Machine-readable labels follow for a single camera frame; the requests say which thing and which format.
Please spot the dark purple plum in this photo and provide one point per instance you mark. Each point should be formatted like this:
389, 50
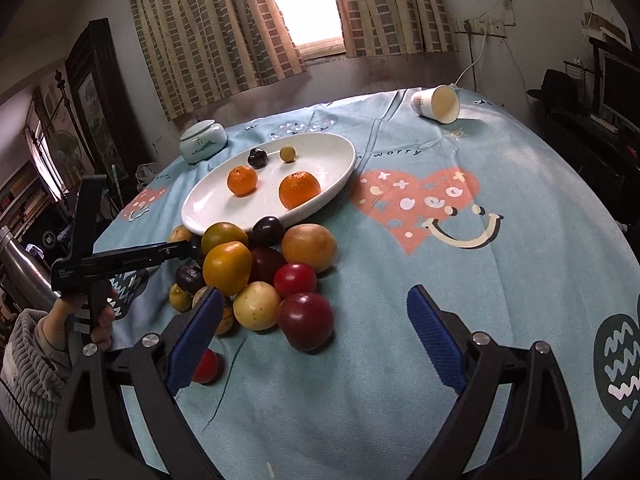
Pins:
267, 230

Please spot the dark brown fruit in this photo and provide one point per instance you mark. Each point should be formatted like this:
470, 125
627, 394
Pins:
189, 279

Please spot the dark monitor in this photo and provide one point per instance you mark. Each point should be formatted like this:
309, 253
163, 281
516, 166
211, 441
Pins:
620, 85

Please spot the printed light blue tablecloth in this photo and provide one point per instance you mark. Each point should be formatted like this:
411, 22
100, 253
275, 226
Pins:
400, 360

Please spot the wooden wall plank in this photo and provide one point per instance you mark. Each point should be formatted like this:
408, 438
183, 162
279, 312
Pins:
607, 25

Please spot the black hat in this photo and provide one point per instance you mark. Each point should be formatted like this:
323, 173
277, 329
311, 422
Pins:
555, 85

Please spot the large tan round fruit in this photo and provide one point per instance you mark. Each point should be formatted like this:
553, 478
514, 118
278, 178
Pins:
308, 247

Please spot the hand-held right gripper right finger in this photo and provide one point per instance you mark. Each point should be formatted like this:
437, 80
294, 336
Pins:
435, 340

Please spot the pale yellow round fruit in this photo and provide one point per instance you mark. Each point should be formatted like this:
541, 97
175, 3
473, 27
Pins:
256, 306

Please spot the steel thermos flask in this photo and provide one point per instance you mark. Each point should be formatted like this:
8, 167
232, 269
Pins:
20, 265

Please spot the person's left forearm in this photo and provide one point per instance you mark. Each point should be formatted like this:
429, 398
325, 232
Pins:
30, 380

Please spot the red tomato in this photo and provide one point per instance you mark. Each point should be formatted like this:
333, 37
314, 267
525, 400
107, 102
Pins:
295, 280

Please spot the white wall socket strip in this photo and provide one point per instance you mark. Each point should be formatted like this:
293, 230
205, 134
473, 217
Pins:
475, 25

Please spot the beige round fruit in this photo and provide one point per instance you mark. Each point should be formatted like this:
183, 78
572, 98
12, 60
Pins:
201, 296

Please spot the white paper cup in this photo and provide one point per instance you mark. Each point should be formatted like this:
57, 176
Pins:
425, 102

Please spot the pale green lidded jar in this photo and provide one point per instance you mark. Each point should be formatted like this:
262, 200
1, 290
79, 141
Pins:
202, 145

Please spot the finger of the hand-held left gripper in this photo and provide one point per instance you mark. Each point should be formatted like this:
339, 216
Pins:
179, 249

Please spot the brick-pattern curtain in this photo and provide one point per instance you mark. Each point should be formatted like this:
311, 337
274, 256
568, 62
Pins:
200, 35
395, 10

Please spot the small dark plum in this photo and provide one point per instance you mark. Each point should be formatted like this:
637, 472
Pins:
257, 158

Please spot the person's left hand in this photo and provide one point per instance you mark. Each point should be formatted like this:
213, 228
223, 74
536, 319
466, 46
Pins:
60, 325

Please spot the white plastic bag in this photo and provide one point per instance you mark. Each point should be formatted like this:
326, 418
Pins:
146, 172

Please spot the bright window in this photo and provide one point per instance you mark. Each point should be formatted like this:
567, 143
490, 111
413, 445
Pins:
295, 0

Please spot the dark wooden cabinet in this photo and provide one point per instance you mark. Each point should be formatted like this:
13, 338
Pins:
590, 160

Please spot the white oval plate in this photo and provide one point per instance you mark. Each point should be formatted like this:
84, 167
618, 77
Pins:
320, 152

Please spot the standing fan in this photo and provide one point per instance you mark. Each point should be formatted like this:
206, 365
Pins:
62, 145

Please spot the tan speckled fruit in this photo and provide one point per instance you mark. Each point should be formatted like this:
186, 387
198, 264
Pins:
226, 320

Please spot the green-orange tomato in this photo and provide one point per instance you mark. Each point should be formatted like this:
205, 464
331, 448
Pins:
223, 233

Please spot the large orange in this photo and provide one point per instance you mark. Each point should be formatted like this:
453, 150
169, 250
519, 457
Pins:
299, 189

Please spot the bookshelf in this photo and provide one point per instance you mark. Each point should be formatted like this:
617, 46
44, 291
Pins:
20, 200

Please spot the small yellow-green fruit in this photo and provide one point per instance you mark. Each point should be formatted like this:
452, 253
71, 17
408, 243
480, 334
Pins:
287, 153

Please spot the small yellow fruit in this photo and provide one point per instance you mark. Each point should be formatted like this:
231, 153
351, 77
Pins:
179, 298
180, 234

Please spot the small red fruit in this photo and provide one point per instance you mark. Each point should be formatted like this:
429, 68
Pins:
207, 366

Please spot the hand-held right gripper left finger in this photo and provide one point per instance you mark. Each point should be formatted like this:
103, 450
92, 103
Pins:
192, 345

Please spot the small orange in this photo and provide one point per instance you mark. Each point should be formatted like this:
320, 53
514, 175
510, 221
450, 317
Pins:
242, 181

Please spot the orange persimmon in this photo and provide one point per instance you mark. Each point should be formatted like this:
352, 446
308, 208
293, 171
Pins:
227, 267

